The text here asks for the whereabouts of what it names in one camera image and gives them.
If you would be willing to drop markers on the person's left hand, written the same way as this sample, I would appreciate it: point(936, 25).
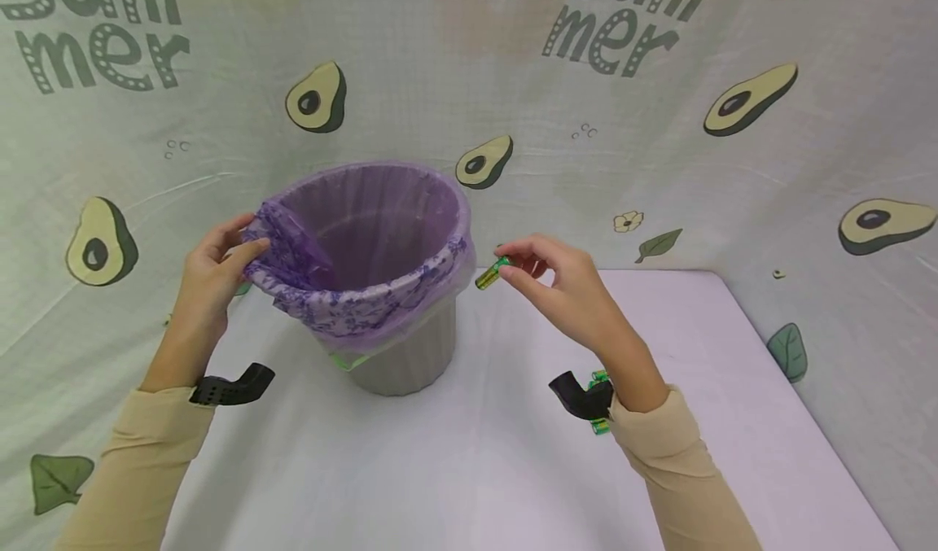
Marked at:
point(201, 290)

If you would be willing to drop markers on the person's right hand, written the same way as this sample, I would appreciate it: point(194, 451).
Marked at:
point(579, 299)

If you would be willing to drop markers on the person's right middle finger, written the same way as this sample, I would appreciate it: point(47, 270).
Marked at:
point(537, 266)

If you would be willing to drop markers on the person's left index finger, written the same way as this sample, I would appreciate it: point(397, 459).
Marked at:
point(229, 227)

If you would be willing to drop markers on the person's right thumb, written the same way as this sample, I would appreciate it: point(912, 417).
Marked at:
point(524, 286)

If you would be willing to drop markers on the person's left thumb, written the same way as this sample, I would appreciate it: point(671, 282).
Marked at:
point(249, 255)

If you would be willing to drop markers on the person's right index finger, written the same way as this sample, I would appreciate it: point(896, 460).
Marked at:
point(538, 243)

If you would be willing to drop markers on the green battery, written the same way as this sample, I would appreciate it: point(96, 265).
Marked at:
point(489, 275)
point(600, 378)
point(601, 427)

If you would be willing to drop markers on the purple plastic bin bag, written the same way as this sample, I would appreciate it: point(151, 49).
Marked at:
point(366, 299)

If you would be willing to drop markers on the person's left forearm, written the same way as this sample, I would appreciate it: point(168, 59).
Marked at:
point(146, 453)

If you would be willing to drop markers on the person's right forearm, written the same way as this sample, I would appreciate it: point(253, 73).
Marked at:
point(674, 461)

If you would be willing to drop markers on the grey plastic waste bin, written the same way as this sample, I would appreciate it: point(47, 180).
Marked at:
point(410, 356)

